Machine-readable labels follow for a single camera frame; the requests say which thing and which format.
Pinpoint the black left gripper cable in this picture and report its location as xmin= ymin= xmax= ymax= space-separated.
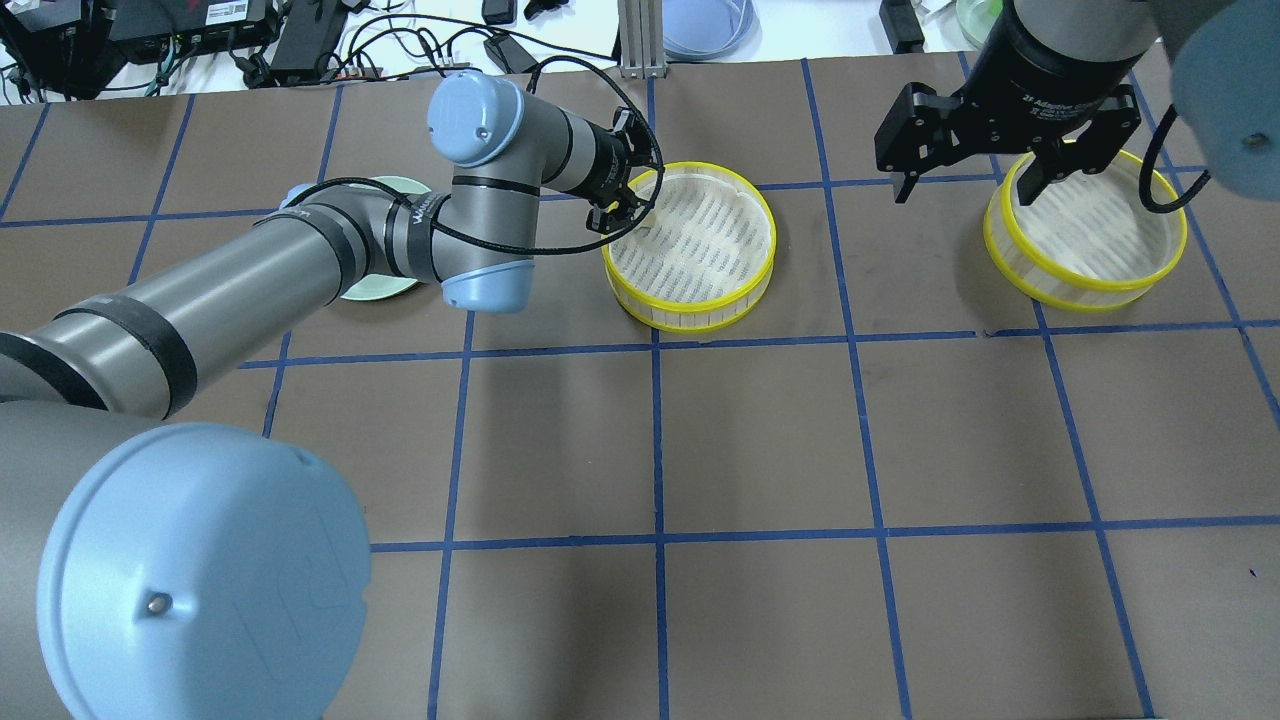
xmin=283 ymin=56 xmax=667 ymax=254

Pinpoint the black power adapter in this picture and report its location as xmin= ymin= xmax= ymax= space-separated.
xmin=269 ymin=1 xmax=348 ymax=87

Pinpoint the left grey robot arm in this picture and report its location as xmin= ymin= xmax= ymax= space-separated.
xmin=3 ymin=70 xmax=664 ymax=719

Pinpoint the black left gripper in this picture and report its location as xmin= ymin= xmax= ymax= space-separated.
xmin=586 ymin=110 xmax=652 ymax=236

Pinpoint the black electronics box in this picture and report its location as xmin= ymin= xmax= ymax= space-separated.
xmin=108 ymin=1 xmax=282 ymax=63

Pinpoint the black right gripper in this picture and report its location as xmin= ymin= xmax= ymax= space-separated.
xmin=876 ymin=68 xmax=1140 ymax=208

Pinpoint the aluminium frame post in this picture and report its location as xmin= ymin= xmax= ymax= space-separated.
xmin=617 ymin=0 xmax=668 ymax=79

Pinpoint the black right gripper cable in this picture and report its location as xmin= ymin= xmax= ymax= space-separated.
xmin=1139 ymin=108 xmax=1213 ymax=214

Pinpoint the yellow rimmed steamer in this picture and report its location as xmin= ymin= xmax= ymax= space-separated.
xmin=602 ymin=161 xmax=778 ymax=334
xmin=982 ymin=151 xmax=1189 ymax=313

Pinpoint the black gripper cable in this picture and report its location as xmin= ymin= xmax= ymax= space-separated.
xmin=283 ymin=56 xmax=667 ymax=254
xmin=1139 ymin=108 xmax=1213 ymax=214

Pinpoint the light green plate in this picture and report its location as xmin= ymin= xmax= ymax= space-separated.
xmin=338 ymin=176 xmax=435 ymax=302

